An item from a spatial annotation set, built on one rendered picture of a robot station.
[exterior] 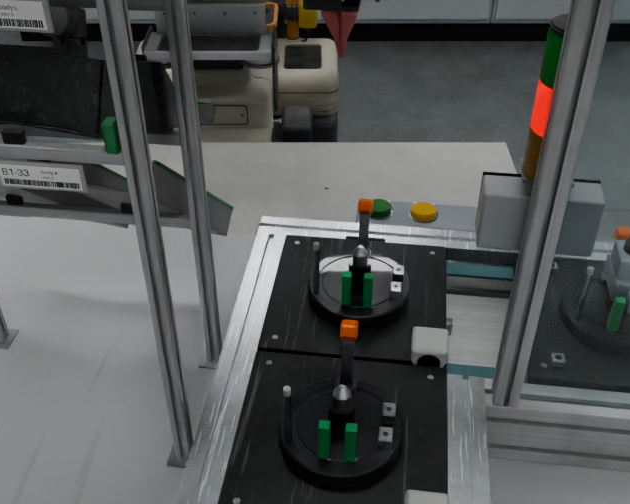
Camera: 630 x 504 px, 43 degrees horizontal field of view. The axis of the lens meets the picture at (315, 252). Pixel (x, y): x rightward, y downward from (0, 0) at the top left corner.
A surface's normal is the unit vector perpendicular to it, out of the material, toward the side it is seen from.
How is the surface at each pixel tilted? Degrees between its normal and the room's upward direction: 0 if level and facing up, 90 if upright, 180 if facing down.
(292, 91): 90
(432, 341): 0
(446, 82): 0
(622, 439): 90
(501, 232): 90
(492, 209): 90
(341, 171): 0
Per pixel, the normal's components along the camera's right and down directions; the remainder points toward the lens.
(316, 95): 0.00, 0.62
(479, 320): 0.00, -0.78
